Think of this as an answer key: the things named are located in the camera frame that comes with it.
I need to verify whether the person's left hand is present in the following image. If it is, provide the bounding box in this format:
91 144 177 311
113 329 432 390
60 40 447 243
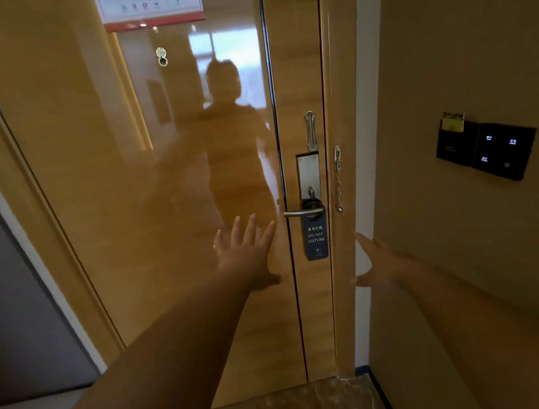
210 210 285 297

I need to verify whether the person's right hand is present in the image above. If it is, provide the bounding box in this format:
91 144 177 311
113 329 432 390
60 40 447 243
345 225 420 295

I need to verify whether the person's left forearm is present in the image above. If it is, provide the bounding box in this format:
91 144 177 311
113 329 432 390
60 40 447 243
0 269 272 409

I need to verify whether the person's right forearm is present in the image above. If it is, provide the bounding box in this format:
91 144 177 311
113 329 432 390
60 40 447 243
398 245 539 409

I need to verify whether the dark blue door hanger sign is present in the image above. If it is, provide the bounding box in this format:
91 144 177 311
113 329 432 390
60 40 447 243
297 197 332 263

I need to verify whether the silver door lock plate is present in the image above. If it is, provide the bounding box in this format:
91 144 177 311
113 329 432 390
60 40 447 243
295 151 326 205

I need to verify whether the glossy wooden door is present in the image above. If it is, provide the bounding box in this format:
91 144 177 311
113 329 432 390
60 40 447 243
0 0 370 409

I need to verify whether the black key card holder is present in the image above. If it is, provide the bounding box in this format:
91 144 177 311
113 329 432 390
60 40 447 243
431 113 484 171

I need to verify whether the yellow key card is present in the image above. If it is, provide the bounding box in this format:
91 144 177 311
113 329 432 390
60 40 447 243
438 109 467 136

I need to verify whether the white red-edged door notice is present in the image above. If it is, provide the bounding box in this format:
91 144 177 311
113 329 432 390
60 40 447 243
93 0 207 36

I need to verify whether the silver lever door handle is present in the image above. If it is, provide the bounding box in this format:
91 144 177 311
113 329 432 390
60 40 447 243
282 205 326 221

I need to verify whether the silver door security chain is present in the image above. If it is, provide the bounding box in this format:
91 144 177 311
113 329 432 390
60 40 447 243
329 145 350 214

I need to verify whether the silver door chain track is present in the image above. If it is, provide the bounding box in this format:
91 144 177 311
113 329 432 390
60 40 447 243
303 110 321 153

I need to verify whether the black touch switch panel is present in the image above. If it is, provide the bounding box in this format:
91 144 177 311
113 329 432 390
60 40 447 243
466 116 539 187

